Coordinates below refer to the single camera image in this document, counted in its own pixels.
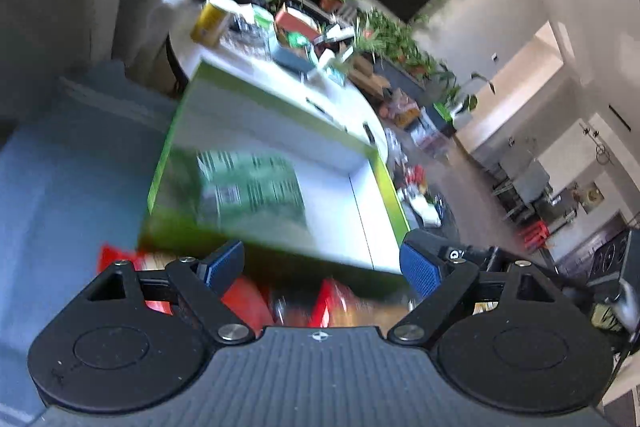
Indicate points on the black remote control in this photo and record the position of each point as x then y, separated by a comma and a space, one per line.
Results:
369, 133

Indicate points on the yellow canister white lid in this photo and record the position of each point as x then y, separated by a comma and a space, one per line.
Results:
213, 21

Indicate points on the white oval coffee table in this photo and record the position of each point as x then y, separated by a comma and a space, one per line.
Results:
345, 103

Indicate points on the blue grey tray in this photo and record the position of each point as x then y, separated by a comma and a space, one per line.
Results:
286, 58

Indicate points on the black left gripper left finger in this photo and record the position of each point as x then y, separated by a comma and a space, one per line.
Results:
200, 285

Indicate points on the black pen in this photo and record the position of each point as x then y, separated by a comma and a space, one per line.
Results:
326, 114

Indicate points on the red stool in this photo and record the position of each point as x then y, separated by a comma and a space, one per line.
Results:
534, 236

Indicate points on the green snack packet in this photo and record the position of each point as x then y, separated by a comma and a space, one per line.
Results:
237, 185

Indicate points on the grey dining chair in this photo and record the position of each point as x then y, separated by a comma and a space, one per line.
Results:
529, 185

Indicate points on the blue striped tablecloth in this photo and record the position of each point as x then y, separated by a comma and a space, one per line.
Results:
73, 178

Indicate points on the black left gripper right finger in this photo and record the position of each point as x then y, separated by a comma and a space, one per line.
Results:
444, 285

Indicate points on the red snack bag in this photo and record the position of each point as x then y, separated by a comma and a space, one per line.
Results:
242, 298

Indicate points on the green cardboard box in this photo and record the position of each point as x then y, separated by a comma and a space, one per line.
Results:
353, 216

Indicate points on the open cardboard box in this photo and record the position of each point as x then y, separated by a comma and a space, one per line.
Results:
361, 73

